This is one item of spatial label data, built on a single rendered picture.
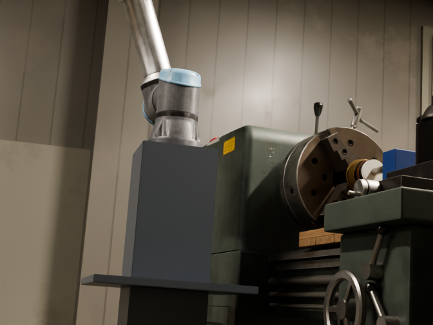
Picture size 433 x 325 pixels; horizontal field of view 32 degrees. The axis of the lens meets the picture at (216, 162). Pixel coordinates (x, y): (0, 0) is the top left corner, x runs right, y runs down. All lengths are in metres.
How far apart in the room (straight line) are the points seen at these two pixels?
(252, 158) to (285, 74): 2.86
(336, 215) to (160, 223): 0.52
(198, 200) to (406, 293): 0.71
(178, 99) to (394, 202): 0.81
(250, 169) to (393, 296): 0.91
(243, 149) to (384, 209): 0.92
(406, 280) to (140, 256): 0.74
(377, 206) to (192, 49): 3.61
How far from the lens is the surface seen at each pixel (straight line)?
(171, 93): 2.01
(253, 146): 2.25
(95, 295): 4.31
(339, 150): 2.12
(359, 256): 1.55
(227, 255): 2.29
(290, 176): 2.16
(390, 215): 1.38
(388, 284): 1.45
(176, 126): 1.98
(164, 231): 1.89
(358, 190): 1.55
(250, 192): 2.22
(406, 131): 5.33
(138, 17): 2.22
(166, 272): 1.89
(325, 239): 1.87
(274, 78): 5.03
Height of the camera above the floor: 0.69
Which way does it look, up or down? 11 degrees up
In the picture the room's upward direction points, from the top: 4 degrees clockwise
